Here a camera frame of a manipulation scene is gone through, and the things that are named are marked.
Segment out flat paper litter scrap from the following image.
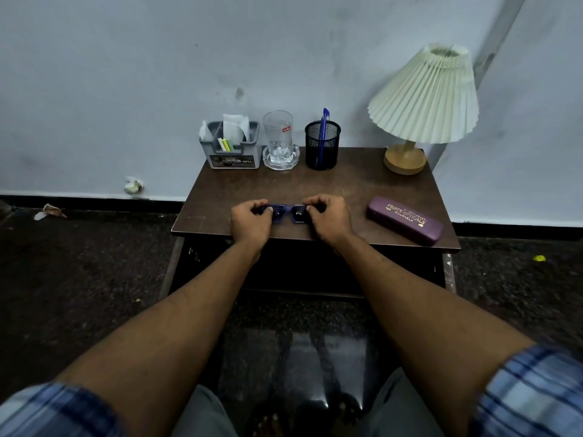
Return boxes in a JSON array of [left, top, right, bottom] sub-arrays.
[[33, 203, 68, 222]]

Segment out purple glasses case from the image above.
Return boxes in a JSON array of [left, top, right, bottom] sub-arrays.
[[366, 196, 445, 246]]

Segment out blue pen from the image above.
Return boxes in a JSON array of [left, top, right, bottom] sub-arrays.
[[318, 108, 330, 169]]

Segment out blue plaid shirt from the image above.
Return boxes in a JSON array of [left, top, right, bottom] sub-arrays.
[[0, 343, 583, 437]]

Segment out person's left forearm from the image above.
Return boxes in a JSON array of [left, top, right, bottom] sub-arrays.
[[54, 234, 270, 437]]

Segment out person's left hand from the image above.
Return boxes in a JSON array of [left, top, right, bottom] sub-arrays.
[[230, 199, 274, 251]]

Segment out person's foot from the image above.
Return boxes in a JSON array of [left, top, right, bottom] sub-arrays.
[[248, 398, 299, 437], [314, 391, 365, 437]]

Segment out person's right hand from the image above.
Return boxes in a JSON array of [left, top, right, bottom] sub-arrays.
[[303, 194, 357, 246]]

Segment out cream pleated table lamp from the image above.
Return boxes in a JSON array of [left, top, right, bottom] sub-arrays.
[[367, 42, 480, 176]]

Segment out grey plastic desk organizer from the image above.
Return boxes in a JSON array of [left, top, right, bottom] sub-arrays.
[[199, 120, 263, 170]]

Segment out black mesh pen holder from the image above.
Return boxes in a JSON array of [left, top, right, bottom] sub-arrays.
[[304, 120, 342, 171]]

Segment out clear drinking glass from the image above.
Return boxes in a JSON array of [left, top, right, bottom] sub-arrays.
[[262, 110, 294, 164]]

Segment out person's right foot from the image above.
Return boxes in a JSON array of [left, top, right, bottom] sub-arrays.
[[314, 391, 365, 437]]

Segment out white tissue paper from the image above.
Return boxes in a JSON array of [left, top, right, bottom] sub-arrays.
[[222, 114, 251, 143]]

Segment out blue sunglasses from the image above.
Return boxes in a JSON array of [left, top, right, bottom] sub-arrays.
[[255, 203, 320, 225]]

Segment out person's left foot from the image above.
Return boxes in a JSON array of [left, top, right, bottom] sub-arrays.
[[248, 398, 299, 437]]

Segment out person's right forearm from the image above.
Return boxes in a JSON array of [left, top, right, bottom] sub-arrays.
[[329, 232, 537, 437]]

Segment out grey diagonal wall pipe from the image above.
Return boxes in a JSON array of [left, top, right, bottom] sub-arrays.
[[427, 0, 530, 171]]

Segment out brown wooden table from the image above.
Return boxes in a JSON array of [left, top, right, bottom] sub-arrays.
[[159, 146, 462, 300]]

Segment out grey shorts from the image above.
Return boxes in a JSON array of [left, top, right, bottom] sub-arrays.
[[170, 368, 458, 437]]

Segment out clear glass ashtray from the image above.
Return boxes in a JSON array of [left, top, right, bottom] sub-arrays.
[[262, 144, 301, 171]]

